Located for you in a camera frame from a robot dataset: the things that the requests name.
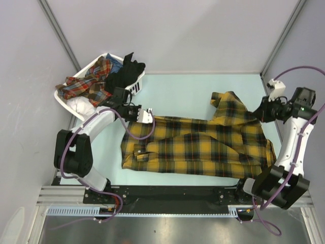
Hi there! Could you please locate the yellow plaid long sleeve shirt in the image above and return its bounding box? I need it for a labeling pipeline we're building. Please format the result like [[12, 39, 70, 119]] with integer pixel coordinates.
[[120, 91, 276, 178]]

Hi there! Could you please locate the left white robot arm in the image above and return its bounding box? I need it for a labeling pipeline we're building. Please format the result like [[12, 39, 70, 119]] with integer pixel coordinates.
[[54, 87, 142, 203]]

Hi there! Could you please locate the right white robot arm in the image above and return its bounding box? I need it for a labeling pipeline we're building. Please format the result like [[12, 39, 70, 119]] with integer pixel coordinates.
[[234, 87, 317, 209]]

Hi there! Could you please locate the white plastic laundry basket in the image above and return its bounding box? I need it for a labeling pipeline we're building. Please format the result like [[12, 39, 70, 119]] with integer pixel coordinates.
[[54, 53, 132, 120]]

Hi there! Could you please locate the black shirt in basket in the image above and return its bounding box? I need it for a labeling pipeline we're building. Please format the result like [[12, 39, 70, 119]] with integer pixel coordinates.
[[104, 52, 146, 94]]

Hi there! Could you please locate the red plaid shirt in basket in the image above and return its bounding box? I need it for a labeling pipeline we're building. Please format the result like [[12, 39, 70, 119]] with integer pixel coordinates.
[[56, 56, 113, 107]]

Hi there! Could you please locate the blue shirt in basket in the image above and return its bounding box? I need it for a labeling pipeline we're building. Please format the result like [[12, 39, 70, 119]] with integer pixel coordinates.
[[106, 53, 123, 74]]

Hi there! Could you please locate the white shirt in basket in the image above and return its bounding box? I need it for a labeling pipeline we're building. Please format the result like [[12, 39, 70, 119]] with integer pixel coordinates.
[[67, 97, 95, 117]]

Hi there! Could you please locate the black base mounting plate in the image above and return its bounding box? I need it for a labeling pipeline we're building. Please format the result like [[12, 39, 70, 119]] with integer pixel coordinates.
[[83, 185, 265, 214]]

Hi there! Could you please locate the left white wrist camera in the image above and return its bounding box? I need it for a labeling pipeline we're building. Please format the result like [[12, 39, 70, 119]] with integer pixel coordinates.
[[137, 108, 153, 124]]

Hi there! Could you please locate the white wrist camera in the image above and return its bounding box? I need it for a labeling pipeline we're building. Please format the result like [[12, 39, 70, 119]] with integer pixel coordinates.
[[267, 79, 286, 102], [137, 108, 153, 124]]

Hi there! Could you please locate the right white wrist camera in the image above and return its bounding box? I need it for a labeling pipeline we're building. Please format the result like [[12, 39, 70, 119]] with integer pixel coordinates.
[[267, 79, 286, 102]]

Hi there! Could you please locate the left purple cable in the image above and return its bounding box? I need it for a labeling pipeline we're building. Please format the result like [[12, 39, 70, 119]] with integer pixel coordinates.
[[52, 108, 156, 225]]

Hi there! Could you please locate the white slotted cable duct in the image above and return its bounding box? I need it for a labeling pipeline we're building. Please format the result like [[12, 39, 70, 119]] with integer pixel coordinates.
[[46, 206, 238, 218]]

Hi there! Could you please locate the right corner aluminium post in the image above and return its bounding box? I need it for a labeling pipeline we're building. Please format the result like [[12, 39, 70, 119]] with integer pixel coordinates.
[[259, 0, 308, 79]]

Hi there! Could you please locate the corner aluminium post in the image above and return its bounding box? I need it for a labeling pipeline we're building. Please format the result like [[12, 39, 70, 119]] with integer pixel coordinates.
[[37, 0, 81, 71], [259, 0, 308, 79]]

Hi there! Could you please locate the aluminium frame rail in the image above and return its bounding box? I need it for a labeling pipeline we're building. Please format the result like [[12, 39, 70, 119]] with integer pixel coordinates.
[[35, 185, 313, 207]]

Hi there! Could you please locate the left corner aluminium post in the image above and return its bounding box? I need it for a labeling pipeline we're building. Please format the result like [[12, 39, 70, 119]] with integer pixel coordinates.
[[37, 0, 81, 71]]

